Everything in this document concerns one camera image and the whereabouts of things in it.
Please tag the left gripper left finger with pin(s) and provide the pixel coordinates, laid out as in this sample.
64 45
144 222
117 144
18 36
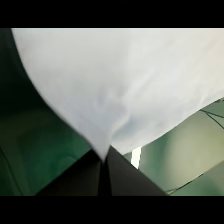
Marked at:
80 180

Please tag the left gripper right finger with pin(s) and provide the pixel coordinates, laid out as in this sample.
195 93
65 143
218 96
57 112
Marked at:
128 178

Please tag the white shirt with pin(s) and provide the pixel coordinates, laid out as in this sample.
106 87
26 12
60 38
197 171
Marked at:
113 83

